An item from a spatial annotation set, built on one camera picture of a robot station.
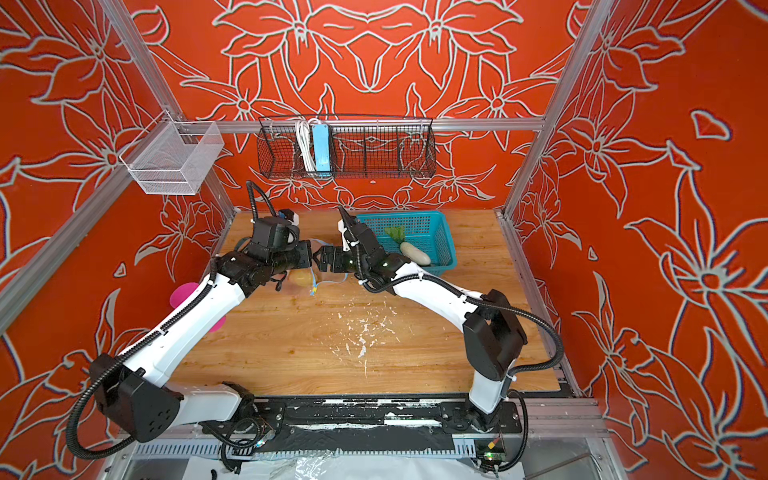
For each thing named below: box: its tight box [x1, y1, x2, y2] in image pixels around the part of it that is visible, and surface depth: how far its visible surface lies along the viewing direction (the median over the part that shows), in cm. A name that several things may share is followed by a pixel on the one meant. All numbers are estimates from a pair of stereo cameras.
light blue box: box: [312, 124, 332, 177], surface depth 92 cm
